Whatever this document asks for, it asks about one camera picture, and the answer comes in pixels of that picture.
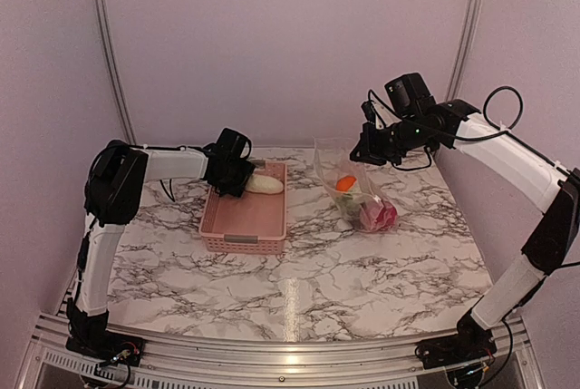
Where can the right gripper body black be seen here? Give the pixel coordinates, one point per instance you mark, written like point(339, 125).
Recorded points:
point(389, 147)

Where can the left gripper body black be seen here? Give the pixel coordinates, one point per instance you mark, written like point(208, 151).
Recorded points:
point(236, 177)

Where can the white cabbage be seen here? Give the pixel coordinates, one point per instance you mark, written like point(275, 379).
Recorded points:
point(264, 184)
point(350, 203)

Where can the clear zip top bag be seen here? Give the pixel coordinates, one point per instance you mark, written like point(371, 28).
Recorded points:
point(331, 162)

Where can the orange pepper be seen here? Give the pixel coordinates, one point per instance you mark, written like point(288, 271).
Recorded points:
point(346, 183)

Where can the red pepper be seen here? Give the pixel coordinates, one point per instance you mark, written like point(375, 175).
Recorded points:
point(386, 216)
point(371, 219)

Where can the red pepper front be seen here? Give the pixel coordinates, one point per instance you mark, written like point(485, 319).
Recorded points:
point(386, 216)

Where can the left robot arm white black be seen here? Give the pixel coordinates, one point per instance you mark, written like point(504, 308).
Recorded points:
point(112, 199)

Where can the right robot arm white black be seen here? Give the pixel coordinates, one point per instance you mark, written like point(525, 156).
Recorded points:
point(459, 126)

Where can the pink plastic basket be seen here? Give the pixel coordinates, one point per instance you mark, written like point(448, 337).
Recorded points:
point(252, 224)

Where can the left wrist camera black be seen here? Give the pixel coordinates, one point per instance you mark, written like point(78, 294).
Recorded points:
point(233, 145)

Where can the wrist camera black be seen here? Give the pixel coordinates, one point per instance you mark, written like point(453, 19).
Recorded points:
point(409, 95)
point(233, 145)

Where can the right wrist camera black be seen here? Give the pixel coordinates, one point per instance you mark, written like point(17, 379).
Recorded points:
point(409, 95)

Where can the right aluminium corner post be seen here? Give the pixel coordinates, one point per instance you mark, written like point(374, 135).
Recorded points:
point(466, 40)

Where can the aluminium corner post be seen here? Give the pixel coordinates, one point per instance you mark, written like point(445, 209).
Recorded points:
point(113, 70)
point(466, 40)

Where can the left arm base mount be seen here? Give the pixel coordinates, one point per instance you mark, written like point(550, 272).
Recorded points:
point(104, 346)

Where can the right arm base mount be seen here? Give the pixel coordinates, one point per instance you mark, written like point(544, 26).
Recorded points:
point(471, 342)

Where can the left aluminium corner post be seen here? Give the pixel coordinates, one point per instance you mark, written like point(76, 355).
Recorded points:
point(113, 70)

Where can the aluminium front rail frame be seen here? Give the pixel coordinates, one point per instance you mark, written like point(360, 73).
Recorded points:
point(175, 361)

